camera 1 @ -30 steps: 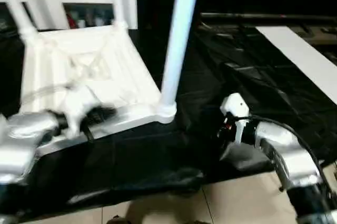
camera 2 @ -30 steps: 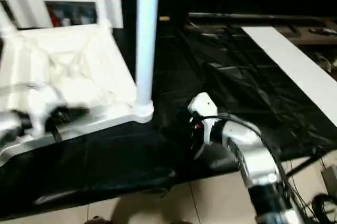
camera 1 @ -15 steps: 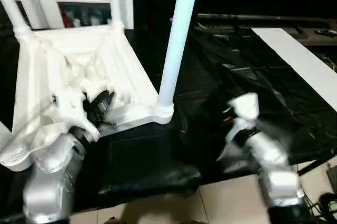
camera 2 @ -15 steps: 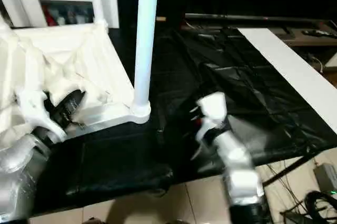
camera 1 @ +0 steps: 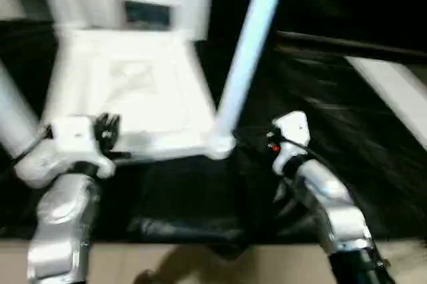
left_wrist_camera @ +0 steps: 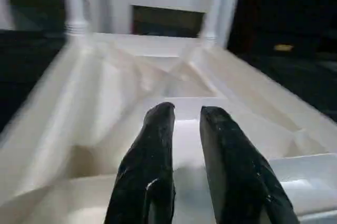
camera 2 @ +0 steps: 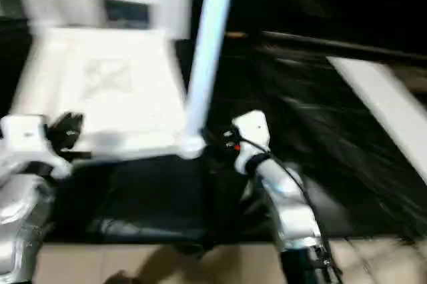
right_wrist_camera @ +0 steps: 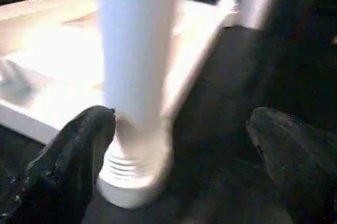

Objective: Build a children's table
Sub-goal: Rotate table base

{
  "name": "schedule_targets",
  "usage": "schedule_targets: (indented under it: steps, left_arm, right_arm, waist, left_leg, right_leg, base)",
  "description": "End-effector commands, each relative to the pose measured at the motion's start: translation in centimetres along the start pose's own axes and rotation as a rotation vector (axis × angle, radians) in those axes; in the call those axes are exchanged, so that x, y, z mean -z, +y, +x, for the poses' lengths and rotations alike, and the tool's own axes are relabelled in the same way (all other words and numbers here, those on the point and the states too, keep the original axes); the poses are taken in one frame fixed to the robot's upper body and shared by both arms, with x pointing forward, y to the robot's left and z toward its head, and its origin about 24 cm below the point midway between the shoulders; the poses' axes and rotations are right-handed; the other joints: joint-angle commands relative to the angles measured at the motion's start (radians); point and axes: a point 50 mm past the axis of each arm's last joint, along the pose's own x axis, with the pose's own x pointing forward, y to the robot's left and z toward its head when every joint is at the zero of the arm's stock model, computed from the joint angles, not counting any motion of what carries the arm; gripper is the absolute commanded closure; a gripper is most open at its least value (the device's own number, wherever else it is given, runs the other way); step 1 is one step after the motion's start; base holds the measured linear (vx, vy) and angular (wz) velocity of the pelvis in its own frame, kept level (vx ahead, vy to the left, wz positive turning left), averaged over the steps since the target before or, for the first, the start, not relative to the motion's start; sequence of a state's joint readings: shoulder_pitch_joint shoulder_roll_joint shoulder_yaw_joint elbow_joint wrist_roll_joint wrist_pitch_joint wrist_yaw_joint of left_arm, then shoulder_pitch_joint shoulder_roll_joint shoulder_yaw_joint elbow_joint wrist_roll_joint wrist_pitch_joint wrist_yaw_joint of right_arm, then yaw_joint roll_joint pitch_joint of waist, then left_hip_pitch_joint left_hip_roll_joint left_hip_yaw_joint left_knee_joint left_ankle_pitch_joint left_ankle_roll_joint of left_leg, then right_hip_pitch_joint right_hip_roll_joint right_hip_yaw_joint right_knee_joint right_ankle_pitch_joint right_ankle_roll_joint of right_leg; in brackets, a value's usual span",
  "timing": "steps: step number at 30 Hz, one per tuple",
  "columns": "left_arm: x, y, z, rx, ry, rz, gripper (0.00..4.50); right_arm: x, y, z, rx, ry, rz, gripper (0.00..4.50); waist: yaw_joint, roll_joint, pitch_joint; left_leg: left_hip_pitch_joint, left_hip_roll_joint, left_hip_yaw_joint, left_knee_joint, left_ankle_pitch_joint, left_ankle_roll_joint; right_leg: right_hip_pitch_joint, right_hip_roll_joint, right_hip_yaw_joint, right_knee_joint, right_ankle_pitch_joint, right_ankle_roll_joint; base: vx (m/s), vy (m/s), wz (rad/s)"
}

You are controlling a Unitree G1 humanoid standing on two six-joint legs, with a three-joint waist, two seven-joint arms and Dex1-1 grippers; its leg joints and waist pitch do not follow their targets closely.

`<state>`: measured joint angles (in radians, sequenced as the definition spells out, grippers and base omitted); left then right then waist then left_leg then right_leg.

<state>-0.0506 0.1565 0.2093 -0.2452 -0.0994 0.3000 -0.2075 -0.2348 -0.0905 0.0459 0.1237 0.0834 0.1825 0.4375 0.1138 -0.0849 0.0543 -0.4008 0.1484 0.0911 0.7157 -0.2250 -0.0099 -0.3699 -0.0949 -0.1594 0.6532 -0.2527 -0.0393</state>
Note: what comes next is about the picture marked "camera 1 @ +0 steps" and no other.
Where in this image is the white plastic table top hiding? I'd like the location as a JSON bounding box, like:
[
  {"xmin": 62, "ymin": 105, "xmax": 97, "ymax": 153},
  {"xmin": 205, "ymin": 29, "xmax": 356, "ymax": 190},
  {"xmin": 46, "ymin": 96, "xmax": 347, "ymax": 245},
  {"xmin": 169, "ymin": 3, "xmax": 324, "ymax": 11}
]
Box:
[{"xmin": 15, "ymin": 29, "xmax": 236, "ymax": 188}]

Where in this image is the white plastic table leg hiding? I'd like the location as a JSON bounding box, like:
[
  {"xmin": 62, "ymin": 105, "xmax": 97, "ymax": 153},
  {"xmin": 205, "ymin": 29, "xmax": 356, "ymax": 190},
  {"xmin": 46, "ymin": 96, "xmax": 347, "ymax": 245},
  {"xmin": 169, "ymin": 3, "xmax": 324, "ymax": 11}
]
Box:
[
  {"xmin": 171, "ymin": 0, "xmax": 201, "ymax": 41},
  {"xmin": 0, "ymin": 60, "xmax": 46, "ymax": 161},
  {"xmin": 49, "ymin": 0, "xmax": 87, "ymax": 33},
  {"xmin": 213, "ymin": 0, "xmax": 291, "ymax": 140}
]

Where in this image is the black plastic mat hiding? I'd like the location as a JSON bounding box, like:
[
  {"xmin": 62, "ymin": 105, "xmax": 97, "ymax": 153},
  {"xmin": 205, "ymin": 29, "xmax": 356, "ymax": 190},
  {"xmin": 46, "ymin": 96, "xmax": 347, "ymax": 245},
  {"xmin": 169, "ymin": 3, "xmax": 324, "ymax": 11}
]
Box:
[{"xmin": 0, "ymin": 19, "xmax": 427, "ymax": 251}]

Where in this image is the black flat screen television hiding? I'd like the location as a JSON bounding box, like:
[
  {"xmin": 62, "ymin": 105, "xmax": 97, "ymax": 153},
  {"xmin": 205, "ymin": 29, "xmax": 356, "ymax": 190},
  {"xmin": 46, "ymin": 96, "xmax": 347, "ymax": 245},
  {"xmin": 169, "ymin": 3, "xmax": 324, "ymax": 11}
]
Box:
[{"xmin": 276, "ymin": 0, "xmax": 427, "ymax": 62}]

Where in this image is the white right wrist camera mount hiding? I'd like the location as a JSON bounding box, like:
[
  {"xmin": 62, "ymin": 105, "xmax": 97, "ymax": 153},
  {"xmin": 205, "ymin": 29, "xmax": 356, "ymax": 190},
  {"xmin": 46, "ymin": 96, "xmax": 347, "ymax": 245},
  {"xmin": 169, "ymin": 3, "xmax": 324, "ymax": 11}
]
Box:
[{"xmin": 272, "ymin": 110, "xmax": 311, "ymax": 175}]

